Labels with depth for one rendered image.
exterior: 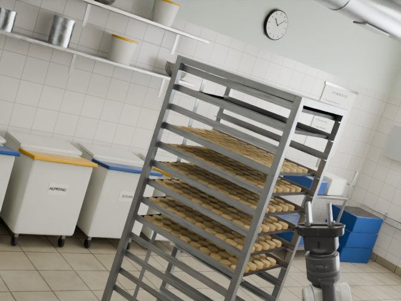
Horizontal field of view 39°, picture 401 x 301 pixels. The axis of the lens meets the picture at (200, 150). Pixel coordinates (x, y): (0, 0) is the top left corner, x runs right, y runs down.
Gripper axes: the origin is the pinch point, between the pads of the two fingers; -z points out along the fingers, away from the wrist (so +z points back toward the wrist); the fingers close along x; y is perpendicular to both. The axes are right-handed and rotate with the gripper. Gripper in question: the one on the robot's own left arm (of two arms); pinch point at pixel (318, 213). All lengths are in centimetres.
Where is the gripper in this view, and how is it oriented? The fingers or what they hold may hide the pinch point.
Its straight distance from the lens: 152.6
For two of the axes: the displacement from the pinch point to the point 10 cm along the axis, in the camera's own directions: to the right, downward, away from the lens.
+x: 9.2, -0.4, -4.0
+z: 1.0, 9.9, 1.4
